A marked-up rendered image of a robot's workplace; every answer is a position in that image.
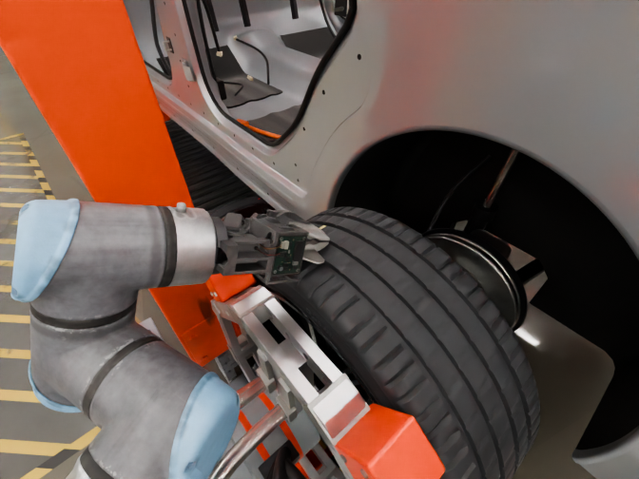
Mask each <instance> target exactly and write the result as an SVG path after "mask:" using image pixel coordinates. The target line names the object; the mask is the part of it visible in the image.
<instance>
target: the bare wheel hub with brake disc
mask: <svg viewBox="0 0 639 479"><path fill-rule="evenodd" d="M424 238H427V239H428V240H430V241H432V242H433V243H434V244H435V245H436V248H438V247H439V248H441V249H442V250H443V251H444V252H446V253H447V254H448V255H449V256H450V257H451V258H452V261H456V262H457V263H458V264H459V265H460V266H461V267H462V271H464V272H467V273H468V274H469V275H470V276H471V277H472V278H473V279H474V280H475V281H476V282H477V287H480V288H482V289H483V290H484V291H485V293H486V294H487V295H488V299H490V300H492V301H493V302H494V304H495V305H496V307H497V308H498V309H499V311H500V314H501V315H503V316H504V317H505V318H506V320H507V322H508V323H509V325H510V326H509V327H510V328H512V327H513V326H514V325H515V324H516V322H517V320H518V319H519V317H520V312H521V300H520V295H519V292H518V289H517V287H516V284H515V282H514V280H513V278H512V276H511V275H510V273H509V272H508V270H507V269H506V268H505V266H504V265H503V264H502V263H501V262H500V261H499V260H498V259H497V258H496V257H495V256H494V255H493V254H492V253H490V252H489V251H488V250H486V249H485V248H484V247H482V246H481V245H479V244H477V243H476V242H474V241H472V240H470V239H466V238H463V237H461V236H458V235H454V234H448V233H435V234H431V235H428V236H426V237H424Z"/></svg>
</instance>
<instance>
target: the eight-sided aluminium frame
mask: <svg viewBox="0 0 639 479"><path fill-rule="evenodd" d="M211 306H212V310H213V311H214V313H215V314H216V316H217V318H218V320H219V322H220V325H221V327H222V330H223V334H224V336H225V339H226V341H227V347H228V349H229V351H230V353H231V354H232V355H233V357H234V359H235V360H236V362H237V363H238V364H239V365H240V367H241V369H242V371H243V373H244V375H245V377H246V378H247V380H248V382H250V381H252V380H253V379H254V378H256V376H255V375H254V373H253V371H252V369H251V368H250V366H249V364H248V362H247V361H246V359H248V358H249V357H251V356H252V355H253V357H254V359H255V361H256V362H257V364H258V366H259V367H260V366H261V364H260V361H259V358H258V355H257V350H258V349H260V350H261V351H262V353H263V354H264V355H265V357H266V358H267V359H268V361H269V363H270V364H271V365H272V366H273V368H274V369H275V370H276V372H277V373H278V374H279V376H280V377H281V378H282V379H283V381H284V382H285V383H286V385H287V386H288V387H289V389H290V390H291V392H292V393H293V395H294V396H295V397H296V398H297V399H298V400H299V402H300V403H301V405H302V407H303V409H304V410H305V412H306V414H307V415H308V417H309V418H310V420H311V421H312V423H313V424H314V426H315V427H316V429H317V430H318V432H319V434H320V435H321V437H322V438H323V440H324V442H325V443H326V444H327V445H328V447H329V449H330V451H331V452H332V453H333V455H334V457H335V459H336V460H337V462H338V464H339V467H340V468H341V470H342V471H341V470H340V469H339V467H338V466H337V465H336V464H335V463H334V461H333V460H332V459H331V458H330V457H329V456H328V455H327V453H326V452H325V451H324V449H323V448H322V447H321V445H320V443H317V445H316V446H314V447H313V448H312V449H311V450H312V451H313V453H314V454H315V455H316V456H317V457H318V459H319V460H320V462H321V463H322V466H321V468H320V469H319V470H318V471H316V470H315V468H314V467H313V465H312V464H311V462H310V461H309V460H308V458H307V457H306V455H304V456H303V457H302V458H301V459H300V461H299V463H300V465H301V466H302V468H303V469H304V471H305V472H306V474H307V475H308V477H309V478H310V479H354V477H353V476H352V474H351V472H350V471H349V469H348V468H347V467H346V465H345V464H344V462H343V461H342V460H341V458H340V455H339V453H338V451H337V450H336V448H335V445H336V444H337V443H338V441H339V440H340V439H341V438H342V437H343V436H344V435H345V434H346V433H347V432H348V431H349V430H351V429H352V428H353V427H354V426H355V425H356V424H357V422H358V421H359V420H360V419H361V418H362V417H363V416H364V415H365V414H366V413H367V412H368V411H370V407H369V406H368V404H367V403H366V402H365V400H364V399H363V397H362V396H361V395H360V393H359V392H358V390H357V389H356V387H355V386H354V384H353V383H352V382H351V380H350V379H349V377H348V376H347V374H346V373H344V374H342V373H341V371H340V370H339V369H338V368H337V367H336V366H335V365H334V364H333V362H332V361H331V360H330V359H329V358H328V357H327V356H326V355H325V354H324V353H323V351H322V350H321V349H320V348H319V347H318V346H317V345H316V344H315V342H314V341H313V340H312V339H311V338H310V337H309V336H308V335H307V334H306V332H305V331H304V330H303V329H302V328H301V327H300V326H299V325H298V323H297V322H296V321H295V320H294V319H293V318H292V317H291V316H290V315H289V314H288V313H287V312H286V311H285V310H284V309H283V308H282V307H281V305H280V304H279V303H278V302H277V300H276V297H275V296H274V295H273V294H272V293H270V292H269V291H267V290H266V289H265V288H264V287H262V286H260V285H259V286H257V287H249V288H247V289H246V290H244V291H242V292H241V293H239V294H237V295H236V296H234V297H232V298H230V299H229V300H228V301H226V302H219V301H216V300H215V298H214V299H212V300H211ZM268 319H270V320H271V322H272V323H273V324H274V325H275V326H276V328H277V329H278V330H279V331H280V332H281V334H282V335H283V336H284V337H285V338H288V339H289V340H290V342H291V343H292V344H293V345H294V346H295V348H296V349H297V350H298V351H299V352H300V354H301V355H302V356H303V357H304V358H305V360H306V361H307V365H308V366H309V367H310V368H311V370H312V371H313V372H314V373H315V374H316V376H317V377H318V378H319V379H320V381H321V382H322V383H323V384H324V385H325V386H324V387H323V388H322V389H321V390H320V391H319V392H318V393H317V392H316V390H315V389H314V388H313V387H312V385H311V384H310V383H309V382H308V380H307V379H306V378H305V377H304V375H303V374H302V373H301V372H300V370H299V369H298V368H297V367H296V365H295V364H294V363H293V362H292V360H291V359H290V358H289V357H288V355H287V354H286V353H285V352H284V351H283V349H282V348H281V347H280V345H279V344H278V343H277V342H276V340H275V339H274V338H273V337H272V336H271V335H270V334H269V333H268V331H267V330H266V329H265V328H264V327H263V325H262V324H263V323H264V322H265V321H266V320H268ZM231 321H233V322H235V323H237V324H239V327H240V330H241V333H242V334H241V335H239V336H238V337H237V336H236V334H235V331H234V328H233V325H232V322H231Z"/></svg>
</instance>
